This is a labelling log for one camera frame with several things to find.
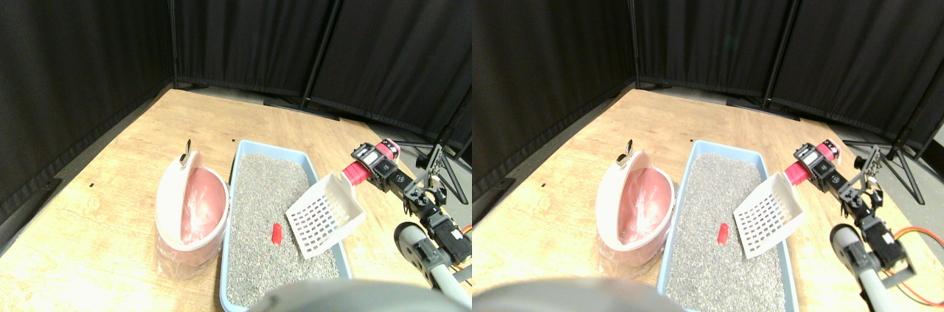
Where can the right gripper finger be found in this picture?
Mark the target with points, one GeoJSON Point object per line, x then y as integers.
{"type": "Point", "coordinates": [358, 154]}
{"type": "Point", "coordinates": [802, 154]}

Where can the red lump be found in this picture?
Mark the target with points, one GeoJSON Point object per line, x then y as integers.
{"type": "Point", "coordinates": [723, 234]}
{"type": "Point", "coordinates": [276, 234]}

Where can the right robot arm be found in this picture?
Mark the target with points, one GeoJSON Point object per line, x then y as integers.
{"type": "Point", "coordinates": [442, 282]}
{"type": "Point", "coordinates": [874, 282]}

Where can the black tripod curtain stand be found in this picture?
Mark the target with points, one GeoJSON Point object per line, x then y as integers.
{"type": "Point", "coordinates": [896, 146]}
{"type": "Point", "coordinates": [442, 146]}

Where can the black curtain stand foot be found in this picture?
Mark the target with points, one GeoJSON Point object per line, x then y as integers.
{"type": "Point", "coordinates": [763, 107]}

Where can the blue litter tray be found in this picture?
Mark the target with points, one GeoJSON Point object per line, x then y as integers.
{"type": "Point", "coordinates": [708, 194]}
{"type": "Point", "coordinates": [258, 194]}

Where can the black curtain stand pole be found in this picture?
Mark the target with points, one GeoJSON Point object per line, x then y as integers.
{"type": "Point", "coordinates": [788, 32]}
{"type": "Point", "coordinates": [174, 24]}
{"type": "Point", "coordinates": [328, 32]}
{"type": "Point", "coordinates": [633, 24]}

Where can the white bin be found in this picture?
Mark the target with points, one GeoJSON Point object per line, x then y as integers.
{"type": "Point", "coordinates": [169, 201]}
{"type": "Point", "coordinates": [611, 201]}

